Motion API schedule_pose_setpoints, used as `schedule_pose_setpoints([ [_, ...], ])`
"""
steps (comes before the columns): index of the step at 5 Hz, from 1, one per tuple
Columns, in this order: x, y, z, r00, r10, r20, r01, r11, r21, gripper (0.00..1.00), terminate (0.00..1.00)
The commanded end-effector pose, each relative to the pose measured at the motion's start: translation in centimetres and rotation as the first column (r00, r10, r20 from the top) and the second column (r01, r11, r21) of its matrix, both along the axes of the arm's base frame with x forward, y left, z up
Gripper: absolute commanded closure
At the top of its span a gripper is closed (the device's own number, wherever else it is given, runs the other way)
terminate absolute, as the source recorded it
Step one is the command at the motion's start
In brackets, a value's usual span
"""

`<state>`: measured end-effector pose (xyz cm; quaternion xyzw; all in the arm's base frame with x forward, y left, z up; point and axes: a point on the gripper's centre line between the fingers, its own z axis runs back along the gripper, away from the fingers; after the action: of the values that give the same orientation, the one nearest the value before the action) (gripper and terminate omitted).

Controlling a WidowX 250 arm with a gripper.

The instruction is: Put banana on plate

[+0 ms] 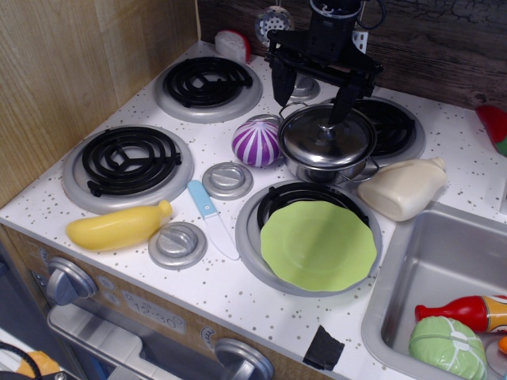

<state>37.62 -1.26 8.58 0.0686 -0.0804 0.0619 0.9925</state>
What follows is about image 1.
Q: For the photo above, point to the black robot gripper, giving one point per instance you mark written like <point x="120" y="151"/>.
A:
<point x="324" y="51"/>

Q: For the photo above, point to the yellow toy banana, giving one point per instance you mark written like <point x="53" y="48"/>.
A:
<point x="119" y="229"/>

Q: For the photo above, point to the green plastic plate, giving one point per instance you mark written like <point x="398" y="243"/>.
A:
<point x="318" y="246"/>

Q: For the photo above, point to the silver back stove knob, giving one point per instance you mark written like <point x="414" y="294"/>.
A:
<point x="305" y="89"/>

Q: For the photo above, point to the silver stove knob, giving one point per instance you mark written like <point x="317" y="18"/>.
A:
<point x="177" y="245"/>
<point x="227" y="181"/>
<point x="305" y="89"/>

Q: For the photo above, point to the steel pot with lid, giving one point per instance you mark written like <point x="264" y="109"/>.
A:
<point x="318" y="151"/>

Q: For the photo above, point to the hanging steel spatula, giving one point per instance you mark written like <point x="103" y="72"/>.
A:
<point x="360" y="39"/>

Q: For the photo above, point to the hanging steel skimmer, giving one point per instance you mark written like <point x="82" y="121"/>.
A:
<point x="274" y="17"/>

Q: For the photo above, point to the purple striped toy onion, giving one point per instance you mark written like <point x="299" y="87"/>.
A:
<point x="255" y="142"/>

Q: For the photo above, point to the red white toy cheese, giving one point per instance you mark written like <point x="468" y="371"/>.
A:
<point x="233" y="45"/>

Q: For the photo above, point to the back right black burner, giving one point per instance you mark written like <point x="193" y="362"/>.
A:
<point x="400" y="135"/>

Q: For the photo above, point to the black burner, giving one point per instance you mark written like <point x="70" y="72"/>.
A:
<point x="258" y="208"/>
<point x="129" y="166"/>
<point x="400" y="135"/>
<point x="207" y="90"/>

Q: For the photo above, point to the back left black burner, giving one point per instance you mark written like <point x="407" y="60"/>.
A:
<point x="207" y="90"/>

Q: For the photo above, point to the silver centre stove knob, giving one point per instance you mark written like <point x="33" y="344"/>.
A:
<point x="227" y="181"/>

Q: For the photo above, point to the cream toy bottle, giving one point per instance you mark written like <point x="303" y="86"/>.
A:
<point x="401" y="190"/>

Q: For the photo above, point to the front right black burner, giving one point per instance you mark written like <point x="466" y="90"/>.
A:
<point x="258" y="208"/>

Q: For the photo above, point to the red green toy pepper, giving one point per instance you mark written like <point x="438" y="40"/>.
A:
<point x="494" y="121"/>

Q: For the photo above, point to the steel sink basin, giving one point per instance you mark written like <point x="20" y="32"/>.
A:
<point x="436" y="257"/>

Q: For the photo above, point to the front left black burner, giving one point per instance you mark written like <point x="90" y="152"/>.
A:
<point x="129" y="166"/>

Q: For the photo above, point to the silver front stove knob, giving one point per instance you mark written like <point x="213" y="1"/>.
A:
<point x="177" y="245"/>

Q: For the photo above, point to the black tape patch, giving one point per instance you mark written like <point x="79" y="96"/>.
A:
<point x="324" y="351"/>

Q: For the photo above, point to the red toy ketchup bottle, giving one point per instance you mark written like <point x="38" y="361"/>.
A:
<point x="482" y="314"/>

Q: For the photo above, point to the right silver oven knob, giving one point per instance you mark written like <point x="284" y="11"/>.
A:
<point x="242" y="362"/>

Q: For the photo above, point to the silver oven knob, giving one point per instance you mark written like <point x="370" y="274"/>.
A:
<point x="242" y="362"/>
<point x="68" y="282"/>

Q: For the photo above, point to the green toy cabbage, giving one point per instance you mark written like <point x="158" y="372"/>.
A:
<point x="449" y="345"/>

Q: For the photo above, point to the left silver oven knob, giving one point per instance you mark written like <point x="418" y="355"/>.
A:
<point x="68" y="282"/>

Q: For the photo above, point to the orange toy in sink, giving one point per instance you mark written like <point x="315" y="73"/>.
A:
<point x="502" y="345"/>

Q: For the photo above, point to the orange toy at corner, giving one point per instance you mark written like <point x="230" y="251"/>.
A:
<point x="45" y="364"/>

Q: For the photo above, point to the blue handled toy knife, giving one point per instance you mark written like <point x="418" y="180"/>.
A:
<point x="216" y="228"/>

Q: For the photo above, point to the silver oven door handle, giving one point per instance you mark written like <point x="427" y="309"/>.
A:
<point x="115" y="352"/>

